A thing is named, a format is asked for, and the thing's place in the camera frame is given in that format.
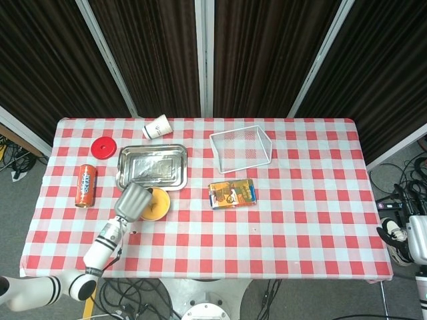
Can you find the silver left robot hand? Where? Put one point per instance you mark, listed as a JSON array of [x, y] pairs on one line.
[[131, 201]]

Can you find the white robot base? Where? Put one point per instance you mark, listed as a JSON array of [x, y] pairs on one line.
[[203, 300]]

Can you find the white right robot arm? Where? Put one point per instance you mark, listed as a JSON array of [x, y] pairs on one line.
[[419, 236]]

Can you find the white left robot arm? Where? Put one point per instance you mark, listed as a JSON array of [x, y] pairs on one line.
[[103, 246]]

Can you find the beige bowl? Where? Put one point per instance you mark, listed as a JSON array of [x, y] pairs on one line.
[[156, 218]]

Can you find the stainless steel tray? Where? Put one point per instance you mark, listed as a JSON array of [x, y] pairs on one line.
[[150, 166]]

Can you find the orange drink can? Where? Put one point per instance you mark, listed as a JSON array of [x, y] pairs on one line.
[[86, 186]]

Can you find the red round lid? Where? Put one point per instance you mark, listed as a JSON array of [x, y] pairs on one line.
[[103, 147]]

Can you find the white paper cup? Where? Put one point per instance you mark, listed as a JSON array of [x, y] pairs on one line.
[[156, 127]]

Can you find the colourful printed carton pack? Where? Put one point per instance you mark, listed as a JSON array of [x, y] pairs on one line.
[[231, 194]]

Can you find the red white checked tablecloth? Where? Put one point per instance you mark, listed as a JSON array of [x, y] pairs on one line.
[[267, 233]]

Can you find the dark ribbed partition panel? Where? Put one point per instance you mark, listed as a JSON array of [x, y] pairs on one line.
[[43, 66], [267, 56], [383, 73], [150, 56]]

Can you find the black power strip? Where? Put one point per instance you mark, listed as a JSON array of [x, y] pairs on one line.
[[388, 205]]

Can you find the black and white shoe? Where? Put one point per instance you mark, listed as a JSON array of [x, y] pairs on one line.
[[395, 233]]

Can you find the white partition base rail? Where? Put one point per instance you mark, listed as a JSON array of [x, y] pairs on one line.
[[23, 130], [397, 148]]

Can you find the white partition frame post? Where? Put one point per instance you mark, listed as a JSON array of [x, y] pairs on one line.
[[106, 60], [320, 60], [204, 56]]

